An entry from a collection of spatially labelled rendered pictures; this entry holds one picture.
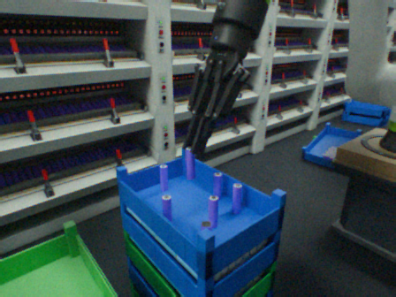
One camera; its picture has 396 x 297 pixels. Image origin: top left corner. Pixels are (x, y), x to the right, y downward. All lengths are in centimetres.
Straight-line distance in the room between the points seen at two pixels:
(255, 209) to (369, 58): 63
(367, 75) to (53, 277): 100
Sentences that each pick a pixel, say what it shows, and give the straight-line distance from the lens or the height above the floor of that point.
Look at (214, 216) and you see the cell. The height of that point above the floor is 35.
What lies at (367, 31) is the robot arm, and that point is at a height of 68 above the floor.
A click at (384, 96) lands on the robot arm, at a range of 103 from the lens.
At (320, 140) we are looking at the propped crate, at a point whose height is 7.
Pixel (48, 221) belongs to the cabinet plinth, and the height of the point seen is 5.
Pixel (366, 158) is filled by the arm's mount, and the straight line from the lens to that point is 97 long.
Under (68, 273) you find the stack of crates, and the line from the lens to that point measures 63.
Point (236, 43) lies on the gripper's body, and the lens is 52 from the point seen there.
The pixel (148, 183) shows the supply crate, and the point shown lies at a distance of 68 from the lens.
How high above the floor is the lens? 66
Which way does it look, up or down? 22 degrees down
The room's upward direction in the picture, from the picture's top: straight up
